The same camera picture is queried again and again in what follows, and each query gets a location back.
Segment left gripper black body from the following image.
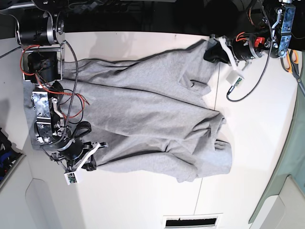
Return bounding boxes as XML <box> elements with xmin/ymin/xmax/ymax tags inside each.
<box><xmin>224</xmin><ymin>34</ymin><xmax>266</xmax><ymax>64</ymax></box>

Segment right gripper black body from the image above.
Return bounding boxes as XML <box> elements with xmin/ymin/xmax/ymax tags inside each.
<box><xmin>47</xmin><ymin>138</ymin><xmax>95</xmax><ymax>167</ymax></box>

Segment grey t-shirt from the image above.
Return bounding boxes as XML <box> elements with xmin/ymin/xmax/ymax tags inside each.
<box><xmin>23</xmin><ymin>39</ymin><xmax>233</xmax><ymax>184</ymax></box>

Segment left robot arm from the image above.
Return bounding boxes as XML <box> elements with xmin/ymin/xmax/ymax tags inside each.
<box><xmin>222</xmin><ymin>0</ymin><xmax>296</xmax><ymax>62</ymax></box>

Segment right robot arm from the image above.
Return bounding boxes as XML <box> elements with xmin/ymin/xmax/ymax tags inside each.
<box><xmin>16</xmin><ymin>10</ymin><xmax>98</xmax><ymax>176</ymax></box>

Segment blue black clutter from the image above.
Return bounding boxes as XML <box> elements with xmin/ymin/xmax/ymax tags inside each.
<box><xmin>0</xmin><ymin>128</ymin><xmax>21</xmax><ymax>182</ymax></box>

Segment grey white side bin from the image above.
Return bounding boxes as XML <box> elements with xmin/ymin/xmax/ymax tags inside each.
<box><xmin>250</xmin><ymin>176</ymin><xmax>305</xmax><ymax>229</ymax></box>

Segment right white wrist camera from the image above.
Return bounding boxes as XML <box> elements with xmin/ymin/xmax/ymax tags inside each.
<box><xmin>64</xmin><ymin>170</ymin><xmax>83</xmax><ymax>185</ymax></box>

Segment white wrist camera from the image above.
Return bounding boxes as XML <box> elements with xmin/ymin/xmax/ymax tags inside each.
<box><xmin>226</xmin><ymin>71</ymin><xmax>244</xmax><ymax>87</ymax></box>
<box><xmin>64</xmin><ymin>170</ymin><xmax>83</xmax><ymax>185</ymax></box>

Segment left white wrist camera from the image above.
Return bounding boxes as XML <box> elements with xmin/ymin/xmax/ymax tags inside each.
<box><xmin>226</xmin><ymin>71</ymin><xmax>244</xmax><ymax>87</ymax></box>

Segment braided camera cable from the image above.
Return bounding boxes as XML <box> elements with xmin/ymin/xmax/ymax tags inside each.
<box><xmin>226</xmin><ymin>0</ymin><xmax>275</xmax><ymax>103</ymax></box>

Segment orange handled scissors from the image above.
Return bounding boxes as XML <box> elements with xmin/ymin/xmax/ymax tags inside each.
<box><xmin>281</xmin><ymin>49</ymin><xmax>305</xmax><ymax>96</ymax></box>

